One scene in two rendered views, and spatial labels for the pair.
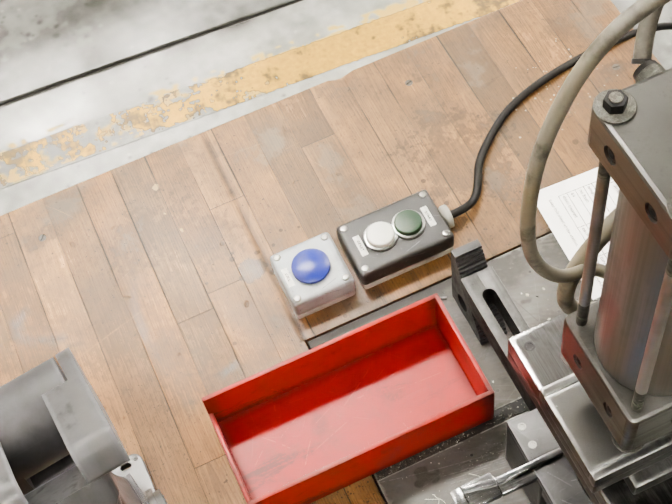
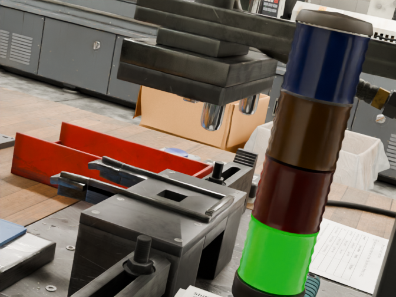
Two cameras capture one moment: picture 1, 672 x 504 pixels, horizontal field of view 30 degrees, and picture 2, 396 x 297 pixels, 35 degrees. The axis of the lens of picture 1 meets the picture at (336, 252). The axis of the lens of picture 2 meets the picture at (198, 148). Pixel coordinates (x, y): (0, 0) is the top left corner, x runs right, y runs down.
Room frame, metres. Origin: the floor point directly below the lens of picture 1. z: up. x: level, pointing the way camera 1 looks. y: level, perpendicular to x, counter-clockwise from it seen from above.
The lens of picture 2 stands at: (-0.16, -0.54, 1.20)
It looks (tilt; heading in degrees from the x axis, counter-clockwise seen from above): 14 degrees down; 33
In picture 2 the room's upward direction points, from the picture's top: 12 degrees clockwise
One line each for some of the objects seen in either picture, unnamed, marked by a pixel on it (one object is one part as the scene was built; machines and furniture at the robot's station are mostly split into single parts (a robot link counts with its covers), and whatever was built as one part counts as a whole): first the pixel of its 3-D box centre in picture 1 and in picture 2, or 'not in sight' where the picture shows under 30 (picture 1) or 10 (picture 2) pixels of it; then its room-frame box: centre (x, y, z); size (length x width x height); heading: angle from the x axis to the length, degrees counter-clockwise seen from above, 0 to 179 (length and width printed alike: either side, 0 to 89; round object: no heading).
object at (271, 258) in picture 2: not in sight; (277, 250); (0.15, -0.41, 1.07); 0.04 x 0.04 x 0.03
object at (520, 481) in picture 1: (493, 486); (121, 171); (0.38, -0.10, 0.98); 0.07 x 0.02 x 0.01; 105
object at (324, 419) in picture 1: (349, 408); (113, 169); (0.50, 0.01, 0.93); 0.25 x 0.12 x 0.06; 105
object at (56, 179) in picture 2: not in sight; (86, 186); (0.31, -0.12, 0.98); 0.07 x 0.02 x 0.01; 105
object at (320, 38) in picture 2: not in sight; (324, 62); (0.15, -0.41, 1.17); 0.04 x 0.04 x 0.03
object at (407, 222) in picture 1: (408, 226); not in sight; (0.69, -0.08, 0.93); 0.03 x 0.03 x 0.02
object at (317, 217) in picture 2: not in sight; (293, 190); (0.15, -0.41, 1.10); 0.04 x 0.04 x 0.03
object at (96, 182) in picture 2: not in sight; (146, 208); (0.32, -0.19, 0.98); 0.13 x 0.01 x 0.03; 105
